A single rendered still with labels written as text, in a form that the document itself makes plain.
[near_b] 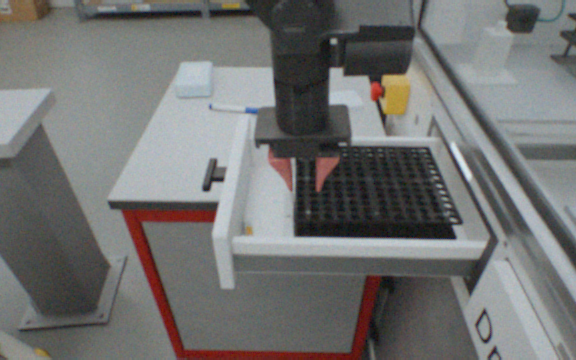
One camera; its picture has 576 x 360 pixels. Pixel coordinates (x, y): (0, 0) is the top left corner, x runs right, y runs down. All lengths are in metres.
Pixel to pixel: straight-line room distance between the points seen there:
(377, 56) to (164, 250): 0.70
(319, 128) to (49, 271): 1.22
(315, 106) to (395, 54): 0.09
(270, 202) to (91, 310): 1.11
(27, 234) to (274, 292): 0.76
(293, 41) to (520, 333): 0.34
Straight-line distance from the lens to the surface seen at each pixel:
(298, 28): 0.32
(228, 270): 0.52
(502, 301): 0.49
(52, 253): 1.43
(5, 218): 1.36
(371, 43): 0.37
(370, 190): 0.58
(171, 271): 0.99
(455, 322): 0.69
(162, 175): 0.86
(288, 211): 0.61
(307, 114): 0.39
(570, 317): 0.43
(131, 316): 1.59
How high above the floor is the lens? 1.27
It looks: 40 degrees down
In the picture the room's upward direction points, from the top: straight up
